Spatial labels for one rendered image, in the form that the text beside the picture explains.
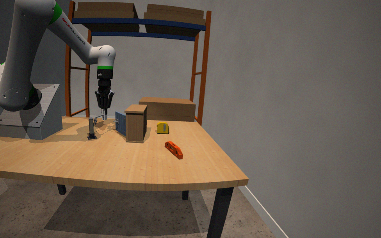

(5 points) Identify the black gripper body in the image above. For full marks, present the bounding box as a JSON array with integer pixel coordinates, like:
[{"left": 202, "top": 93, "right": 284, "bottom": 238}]
[{"left": 98, "top": 80, "right": 111, "bottom": 96}]

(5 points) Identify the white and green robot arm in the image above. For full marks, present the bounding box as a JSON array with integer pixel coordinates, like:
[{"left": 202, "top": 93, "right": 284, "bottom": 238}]
[{"left": 0, "top": 0, "right": 116, "bottom": 112}]

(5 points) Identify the orange torpedo level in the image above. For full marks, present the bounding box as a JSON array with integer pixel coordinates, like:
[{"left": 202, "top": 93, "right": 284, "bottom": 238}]
[{"left": 165, "top": 141, "right": 183, "bottom": 160}]

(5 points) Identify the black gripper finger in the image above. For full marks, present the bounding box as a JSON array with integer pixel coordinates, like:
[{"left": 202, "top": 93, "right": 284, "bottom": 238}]
[
  {"left": 95, "top": 90, "right": 104, "bottom": 115},
  {"left": 103, "top": 90, "right": 114, "bottom": 120}
]

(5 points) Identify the yellow tape measure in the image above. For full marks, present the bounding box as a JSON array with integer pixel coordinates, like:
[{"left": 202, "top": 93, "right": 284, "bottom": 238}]
[{"left": 157, "top": 122, "right": 169, "bottom": 134}]

